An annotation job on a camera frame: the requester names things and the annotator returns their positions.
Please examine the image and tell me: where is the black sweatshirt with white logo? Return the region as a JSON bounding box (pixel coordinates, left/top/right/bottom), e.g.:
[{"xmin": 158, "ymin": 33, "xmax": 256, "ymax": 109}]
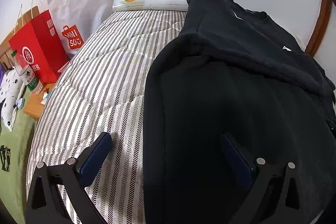
[{"xmin": 143, "ymin": 0, "xmax": 335, "ymax": 223}]

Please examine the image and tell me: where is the green bed sheet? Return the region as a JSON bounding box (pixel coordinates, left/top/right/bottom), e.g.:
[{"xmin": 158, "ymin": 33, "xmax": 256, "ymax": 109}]
[{"xmin": 1, "ymin": 109, "xmax": 37, "ymax": 223}]

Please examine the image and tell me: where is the wooden bedside table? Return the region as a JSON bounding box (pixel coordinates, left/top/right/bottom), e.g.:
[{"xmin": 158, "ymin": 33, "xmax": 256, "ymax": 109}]
[{"xmin": 23, "ymin": 83, "xmax": 55, "ymax": 121}]

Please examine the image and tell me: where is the white patterned pillow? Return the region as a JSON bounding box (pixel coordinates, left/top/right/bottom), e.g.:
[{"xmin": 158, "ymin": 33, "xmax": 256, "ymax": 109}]
[{"xmin": 1, "ymin": 69, "xmax": 26, "ymax": 131}]

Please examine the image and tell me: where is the striped quilted bed cover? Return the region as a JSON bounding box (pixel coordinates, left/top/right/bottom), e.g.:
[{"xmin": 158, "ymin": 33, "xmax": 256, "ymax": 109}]
[{"xmin": 26, "ymin": 10, "xmax": 186, "ymax": 223}]

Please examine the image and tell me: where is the clear plastic water bottle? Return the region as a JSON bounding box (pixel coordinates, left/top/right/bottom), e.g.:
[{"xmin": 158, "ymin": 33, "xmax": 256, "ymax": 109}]
[{"xmin": 11, "ymin": 50, "xmax": 43, "ymax": 95}]

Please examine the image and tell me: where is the wooden headboard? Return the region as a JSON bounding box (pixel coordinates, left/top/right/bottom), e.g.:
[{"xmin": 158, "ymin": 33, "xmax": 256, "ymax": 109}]
[{"xmin": 0, "ymin": 7, "xmax": 40, "ymax": 70}]

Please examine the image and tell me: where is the red paper shopping bag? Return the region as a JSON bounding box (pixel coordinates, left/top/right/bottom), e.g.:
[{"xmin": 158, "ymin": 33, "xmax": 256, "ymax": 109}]
[{"xmin": 9, "ymin": 9, "xmax": 69, "ymax": 84}]

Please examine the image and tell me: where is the white Miniso plastic bag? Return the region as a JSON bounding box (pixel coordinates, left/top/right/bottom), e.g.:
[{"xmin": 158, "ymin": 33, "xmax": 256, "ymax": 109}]
[{"xmin": 47, "ymin": 0, "xmax": 112, "ymax": 58}]

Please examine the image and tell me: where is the white rolled bedding with yellow print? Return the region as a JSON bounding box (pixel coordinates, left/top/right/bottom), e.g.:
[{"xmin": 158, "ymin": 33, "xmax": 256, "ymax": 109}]
[{"xmin": 112, "ymin": 0, "xmax": 189, "ymax": 12}]

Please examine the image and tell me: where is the brown wooden door frame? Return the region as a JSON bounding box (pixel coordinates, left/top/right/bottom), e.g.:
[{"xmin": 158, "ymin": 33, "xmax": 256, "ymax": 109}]
[{"xmin": 305, "ymin": 0, "xmax": 334, "ymax": 57}]

